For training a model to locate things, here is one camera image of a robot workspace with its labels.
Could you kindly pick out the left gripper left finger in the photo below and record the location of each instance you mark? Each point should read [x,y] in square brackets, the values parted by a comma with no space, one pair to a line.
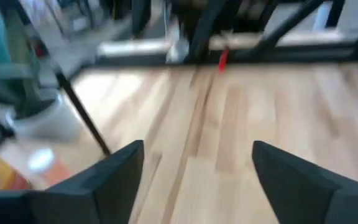
[104,193]

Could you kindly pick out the black metal rig frame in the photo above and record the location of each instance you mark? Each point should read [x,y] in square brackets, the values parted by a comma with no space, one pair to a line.
[291,56]

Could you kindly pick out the red zip tie tag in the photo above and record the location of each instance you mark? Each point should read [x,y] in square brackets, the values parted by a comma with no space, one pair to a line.
[223,60]

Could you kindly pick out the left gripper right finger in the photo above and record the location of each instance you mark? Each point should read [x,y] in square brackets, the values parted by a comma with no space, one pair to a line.
[306,202]

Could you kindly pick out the white plant pot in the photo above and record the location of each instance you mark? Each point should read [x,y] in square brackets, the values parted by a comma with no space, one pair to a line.
[45,124]

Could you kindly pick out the black metal tray rack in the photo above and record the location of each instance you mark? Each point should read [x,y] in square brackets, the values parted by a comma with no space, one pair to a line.
[82,112]

